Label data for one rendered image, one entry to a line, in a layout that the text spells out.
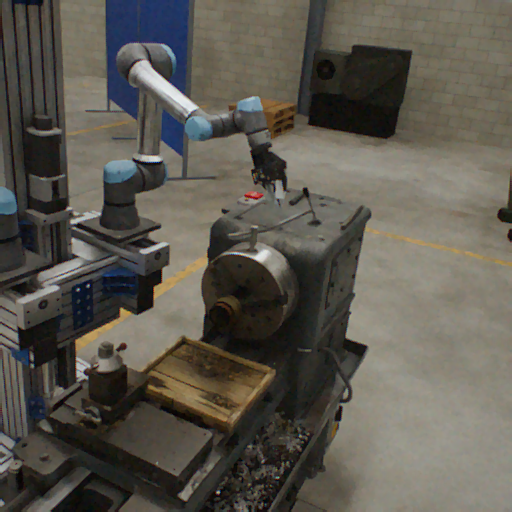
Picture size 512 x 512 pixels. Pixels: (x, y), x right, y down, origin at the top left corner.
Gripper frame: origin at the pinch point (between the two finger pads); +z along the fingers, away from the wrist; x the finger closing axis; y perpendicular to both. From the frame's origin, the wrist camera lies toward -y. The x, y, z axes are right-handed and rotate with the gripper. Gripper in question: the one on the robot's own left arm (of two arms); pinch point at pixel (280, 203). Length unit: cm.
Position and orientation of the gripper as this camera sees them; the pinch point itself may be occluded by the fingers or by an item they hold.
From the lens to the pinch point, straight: 187.8
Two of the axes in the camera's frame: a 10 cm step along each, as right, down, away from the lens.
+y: -4.5, 3.2, -8.3
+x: 8.5, -1.4, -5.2
